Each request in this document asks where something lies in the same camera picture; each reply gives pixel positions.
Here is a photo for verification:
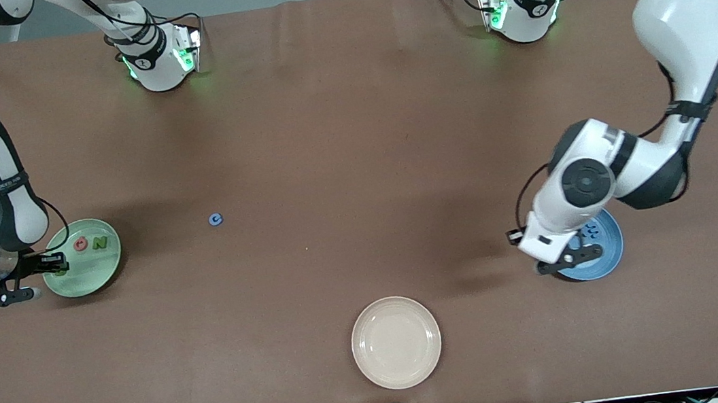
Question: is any light green plate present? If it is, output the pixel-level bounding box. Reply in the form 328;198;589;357
36;215;127;302

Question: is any blue plate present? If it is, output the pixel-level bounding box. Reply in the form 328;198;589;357
549;206;628;285

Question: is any beige plate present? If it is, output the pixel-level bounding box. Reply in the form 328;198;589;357
346;292;447;395

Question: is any brown table cover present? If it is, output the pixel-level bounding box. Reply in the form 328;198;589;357
0;0;718;403

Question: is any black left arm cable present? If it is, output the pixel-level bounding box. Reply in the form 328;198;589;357
498;56;700;232

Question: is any black right base cable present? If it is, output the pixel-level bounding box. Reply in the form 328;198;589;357
95;0;207;63

